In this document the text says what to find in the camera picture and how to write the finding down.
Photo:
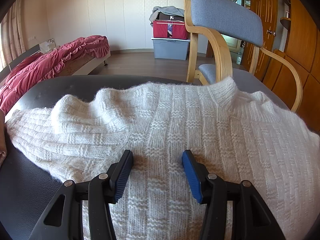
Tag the red fabric storage box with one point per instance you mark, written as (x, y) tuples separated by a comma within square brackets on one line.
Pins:
[(169, 29)]

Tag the red ruffled duvet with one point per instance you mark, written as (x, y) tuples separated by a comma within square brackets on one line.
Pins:
[(40, 66)]

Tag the bed with white frame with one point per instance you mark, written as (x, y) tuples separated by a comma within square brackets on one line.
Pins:
[(82, 66)]

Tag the beige patterned curtain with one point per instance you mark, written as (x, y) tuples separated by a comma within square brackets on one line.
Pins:
[(12, 43)]

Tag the wooden wardrobe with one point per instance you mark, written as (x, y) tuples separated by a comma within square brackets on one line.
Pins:
[(302, 51)]

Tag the grey plastic storage bin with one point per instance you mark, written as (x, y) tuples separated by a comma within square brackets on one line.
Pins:
[(170, 48)]

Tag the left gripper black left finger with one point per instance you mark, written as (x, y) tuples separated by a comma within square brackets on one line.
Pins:
[(62, 218)]

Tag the white knit sweater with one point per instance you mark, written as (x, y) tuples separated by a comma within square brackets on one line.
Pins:
[(236, 135)]

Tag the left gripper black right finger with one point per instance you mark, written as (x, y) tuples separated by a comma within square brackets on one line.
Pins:
[(251, 217)]

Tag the grey clothes pile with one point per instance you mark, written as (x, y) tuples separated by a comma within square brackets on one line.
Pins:
[(170, 13)]

